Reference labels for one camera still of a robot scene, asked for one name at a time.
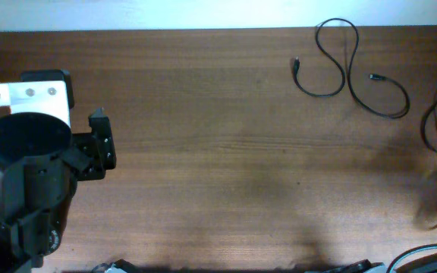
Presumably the black usb cable thin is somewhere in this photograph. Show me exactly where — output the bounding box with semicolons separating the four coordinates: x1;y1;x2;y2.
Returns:
291;17;411;120

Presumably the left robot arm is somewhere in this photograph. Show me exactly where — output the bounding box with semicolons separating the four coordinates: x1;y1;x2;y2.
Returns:
0;109;116;272

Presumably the left arm base part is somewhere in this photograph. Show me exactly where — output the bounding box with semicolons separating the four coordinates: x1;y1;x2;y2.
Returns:
90;259;144;273

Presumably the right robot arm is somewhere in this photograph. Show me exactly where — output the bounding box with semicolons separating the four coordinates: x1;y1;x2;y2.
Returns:
395;253;437;273

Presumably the dark object bottom edge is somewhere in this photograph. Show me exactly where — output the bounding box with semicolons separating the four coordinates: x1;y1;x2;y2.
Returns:
305;259;387;273

